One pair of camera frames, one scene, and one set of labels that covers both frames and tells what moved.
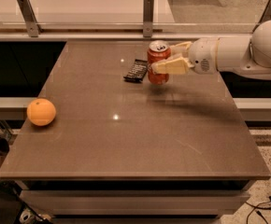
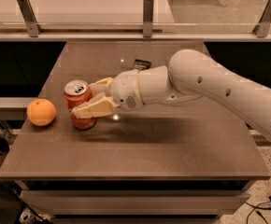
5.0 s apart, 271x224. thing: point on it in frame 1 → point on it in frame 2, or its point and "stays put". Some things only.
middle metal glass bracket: (148, 15) stays put
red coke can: (157, 50) → (77, 92)
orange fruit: (41, 111) stays put
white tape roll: (31, 218) stays put
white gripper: (203, 55) → (125, 89)
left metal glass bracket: (33, 26) stays put
